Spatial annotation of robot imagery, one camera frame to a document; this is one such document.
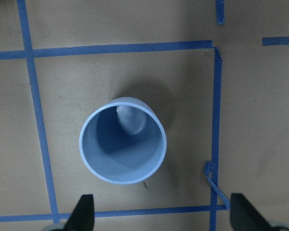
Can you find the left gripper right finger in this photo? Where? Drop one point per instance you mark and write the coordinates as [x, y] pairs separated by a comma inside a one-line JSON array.
[[244, 216]]

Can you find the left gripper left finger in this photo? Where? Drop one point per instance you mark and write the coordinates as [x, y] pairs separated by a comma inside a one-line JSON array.
[[82, 217]]

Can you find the light blue cup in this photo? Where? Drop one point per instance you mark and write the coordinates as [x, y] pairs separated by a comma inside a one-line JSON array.
[[123, 142]]

